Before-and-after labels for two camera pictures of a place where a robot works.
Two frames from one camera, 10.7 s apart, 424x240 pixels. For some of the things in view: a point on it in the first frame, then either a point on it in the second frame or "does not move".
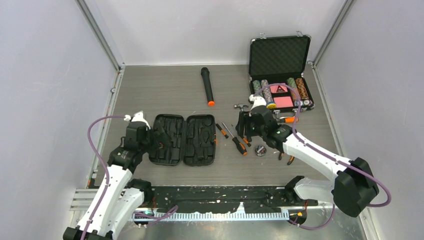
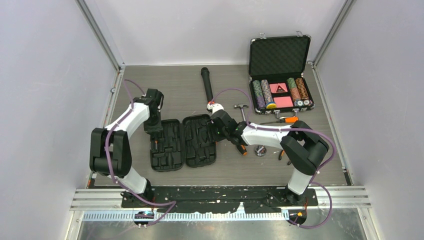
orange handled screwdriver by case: (290, 119) does not move
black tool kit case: (193, 140) does not move
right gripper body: (252, 129) to (218, 134)
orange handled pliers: (291, 158) does not move
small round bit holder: (260, 150) does not move
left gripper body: (148, 143) to (153, 124)
